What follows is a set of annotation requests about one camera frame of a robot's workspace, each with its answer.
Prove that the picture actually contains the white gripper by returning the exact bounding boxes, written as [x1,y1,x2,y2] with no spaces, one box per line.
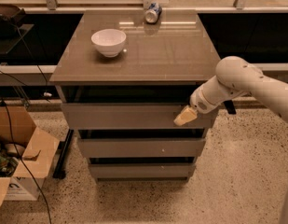
[174,87,217,126]

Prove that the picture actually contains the grey top drawer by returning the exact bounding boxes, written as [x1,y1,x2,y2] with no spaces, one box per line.
[62,103,217,130]

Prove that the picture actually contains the grey drawer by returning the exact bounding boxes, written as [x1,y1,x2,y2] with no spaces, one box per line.
[77,138,205,158]
[62,103,217,130]
[89,163,195,179]

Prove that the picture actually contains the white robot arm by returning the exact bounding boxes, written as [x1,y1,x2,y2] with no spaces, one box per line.
[176,57,288,224]

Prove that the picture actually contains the grey drawer cabinet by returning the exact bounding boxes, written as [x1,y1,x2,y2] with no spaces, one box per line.
[49,9,226,184]

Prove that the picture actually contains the grey middle drawer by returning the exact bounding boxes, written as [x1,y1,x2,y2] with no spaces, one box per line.
[77,138,205,158]

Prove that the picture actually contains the grey bottom drawer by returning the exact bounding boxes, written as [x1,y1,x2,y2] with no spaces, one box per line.
[89,163,195,179]

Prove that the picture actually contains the open cardboard box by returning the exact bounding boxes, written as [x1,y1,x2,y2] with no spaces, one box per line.
[0,106,59,207]

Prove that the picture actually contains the blue white soda can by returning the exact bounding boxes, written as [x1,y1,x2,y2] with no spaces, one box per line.
[144,3,162,23]

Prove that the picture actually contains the white ceramic bowl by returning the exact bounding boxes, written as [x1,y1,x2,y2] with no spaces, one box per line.
[91,29,127,58]

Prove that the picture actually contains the black floor bar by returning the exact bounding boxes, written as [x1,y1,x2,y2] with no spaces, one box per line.
[53,129,74,179]

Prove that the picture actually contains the white cup in box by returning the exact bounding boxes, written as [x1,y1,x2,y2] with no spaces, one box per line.
[5,143,25,157]

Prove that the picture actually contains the green packet in box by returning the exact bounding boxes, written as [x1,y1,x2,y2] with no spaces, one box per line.
[0,144,18,177]

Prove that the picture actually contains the dark device on shelf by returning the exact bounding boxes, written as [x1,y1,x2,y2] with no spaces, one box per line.
[0,4,25,37]

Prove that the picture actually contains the white cable plug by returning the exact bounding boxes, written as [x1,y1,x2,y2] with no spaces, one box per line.
[44,92,52,97]

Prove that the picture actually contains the black cable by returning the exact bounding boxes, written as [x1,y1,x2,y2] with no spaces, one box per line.
[0,66,52,224]

